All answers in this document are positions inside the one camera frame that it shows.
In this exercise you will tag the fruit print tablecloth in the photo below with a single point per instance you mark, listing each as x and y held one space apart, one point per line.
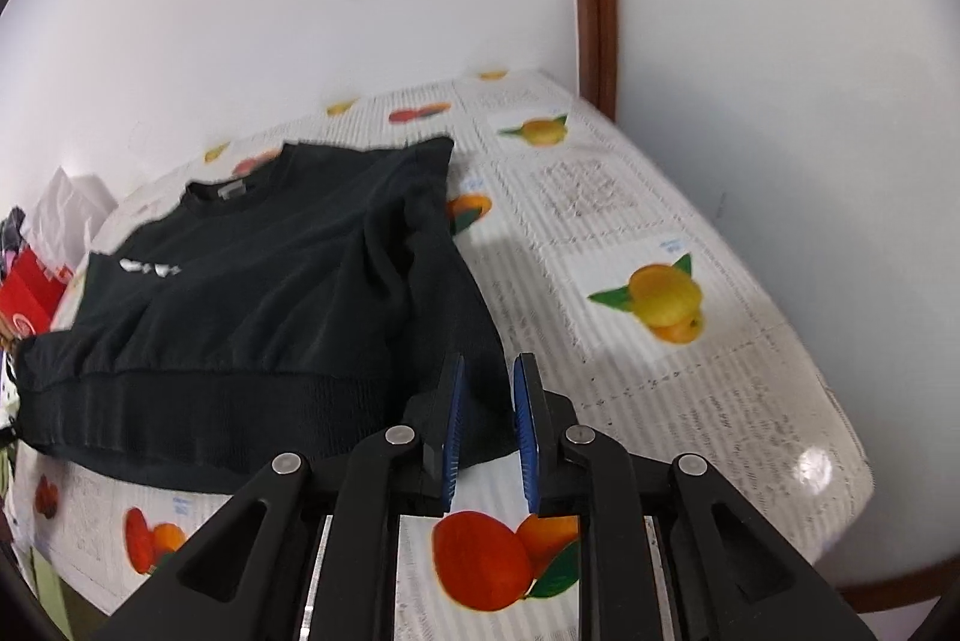
566 221

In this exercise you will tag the white Miniso bag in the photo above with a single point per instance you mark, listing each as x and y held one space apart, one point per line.
66 218

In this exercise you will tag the red paper bag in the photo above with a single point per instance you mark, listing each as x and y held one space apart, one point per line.
30 295

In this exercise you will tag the black sweatshirt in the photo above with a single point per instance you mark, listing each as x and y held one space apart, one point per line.
303 307

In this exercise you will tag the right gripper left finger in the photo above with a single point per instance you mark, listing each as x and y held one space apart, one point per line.
307 549

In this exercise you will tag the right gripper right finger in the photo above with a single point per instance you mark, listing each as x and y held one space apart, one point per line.
666 550

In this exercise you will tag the plaid grey cloth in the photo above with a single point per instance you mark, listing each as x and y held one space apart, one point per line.
11 240

